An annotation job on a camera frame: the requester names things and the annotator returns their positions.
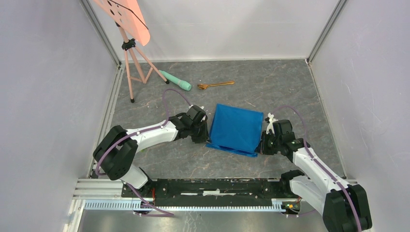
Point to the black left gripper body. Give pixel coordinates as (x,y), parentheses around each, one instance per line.
(198,134)

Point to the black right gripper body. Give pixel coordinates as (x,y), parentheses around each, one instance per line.
(270,143)

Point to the blue cloth napkin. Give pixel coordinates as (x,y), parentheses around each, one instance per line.
(236,130)

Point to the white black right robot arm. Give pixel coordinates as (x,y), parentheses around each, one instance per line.
(343,206)

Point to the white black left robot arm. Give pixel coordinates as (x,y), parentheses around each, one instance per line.
(115,153)

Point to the gold spoon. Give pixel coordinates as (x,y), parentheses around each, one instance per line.
(205,86)

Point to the mint green flashlight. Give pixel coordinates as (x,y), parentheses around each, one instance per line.
(181,83)

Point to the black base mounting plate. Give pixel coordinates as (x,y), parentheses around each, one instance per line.
(224,192)

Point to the pink music stand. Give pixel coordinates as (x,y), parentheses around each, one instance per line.
(133,30)

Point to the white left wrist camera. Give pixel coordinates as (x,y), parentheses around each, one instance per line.
(196,113)

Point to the white cable duct strip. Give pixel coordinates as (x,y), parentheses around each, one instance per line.
(137,205)

